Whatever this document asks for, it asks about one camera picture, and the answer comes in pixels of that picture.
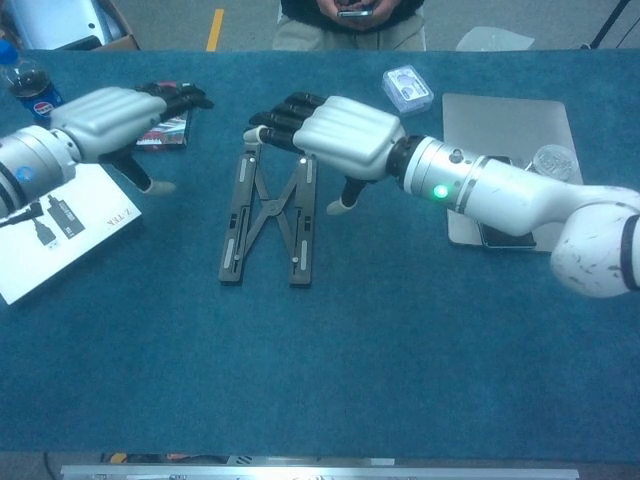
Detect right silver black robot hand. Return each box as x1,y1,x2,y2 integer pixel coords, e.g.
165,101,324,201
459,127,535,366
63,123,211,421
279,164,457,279
243,91,407,216

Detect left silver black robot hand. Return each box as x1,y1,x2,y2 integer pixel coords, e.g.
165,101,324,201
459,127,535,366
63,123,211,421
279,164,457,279
49,82,215,196

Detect black folding laptop stand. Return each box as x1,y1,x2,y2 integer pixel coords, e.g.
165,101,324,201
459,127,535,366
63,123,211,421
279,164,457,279
217,139,321,289

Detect silver closed laptop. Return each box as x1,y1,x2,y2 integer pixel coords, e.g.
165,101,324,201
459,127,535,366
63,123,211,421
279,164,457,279
441,92,585,251

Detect red black palace print box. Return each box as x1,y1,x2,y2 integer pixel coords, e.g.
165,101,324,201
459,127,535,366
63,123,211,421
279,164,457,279
134,82,194,151

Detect clear plastic case purple insert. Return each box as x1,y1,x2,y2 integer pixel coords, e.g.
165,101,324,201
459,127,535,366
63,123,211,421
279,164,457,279
382,65,434,118

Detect Pepsi cola bottle blue cap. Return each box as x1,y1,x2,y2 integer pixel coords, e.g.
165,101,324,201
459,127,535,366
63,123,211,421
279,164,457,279
0,39,65,127

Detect brown cardboard box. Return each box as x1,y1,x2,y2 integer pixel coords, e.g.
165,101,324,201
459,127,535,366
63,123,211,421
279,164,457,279
0,0,141,51

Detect seated person in khaki trousers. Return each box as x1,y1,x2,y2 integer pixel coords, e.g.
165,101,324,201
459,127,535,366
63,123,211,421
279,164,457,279
272,0,427,51

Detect grey devices inside cardboard box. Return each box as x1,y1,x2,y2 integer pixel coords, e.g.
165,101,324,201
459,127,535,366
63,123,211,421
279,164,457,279
0,0,109,51

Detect white sheet on floor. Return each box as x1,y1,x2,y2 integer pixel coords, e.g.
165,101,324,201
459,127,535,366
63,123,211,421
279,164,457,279
455,26,535,51

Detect black smartphone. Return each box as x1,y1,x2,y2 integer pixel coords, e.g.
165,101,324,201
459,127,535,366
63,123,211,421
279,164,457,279
477,219,537,250

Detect clear round jar of clips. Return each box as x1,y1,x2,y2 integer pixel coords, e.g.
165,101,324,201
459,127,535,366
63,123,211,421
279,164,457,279
530,144,580,184

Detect blue felt table cover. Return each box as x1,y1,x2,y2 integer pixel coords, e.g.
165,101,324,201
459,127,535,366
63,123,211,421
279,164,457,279
0,48,640,461

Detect black tripod leg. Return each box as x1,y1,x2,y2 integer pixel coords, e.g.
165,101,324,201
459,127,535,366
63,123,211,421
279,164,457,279
582,0,634,50

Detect white USB cable product box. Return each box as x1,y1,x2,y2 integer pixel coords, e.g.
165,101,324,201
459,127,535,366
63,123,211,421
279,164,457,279
0,162,144,306

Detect aluminium frame rail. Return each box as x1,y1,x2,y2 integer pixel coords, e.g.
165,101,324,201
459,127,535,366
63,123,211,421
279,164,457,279
59,463,581,480

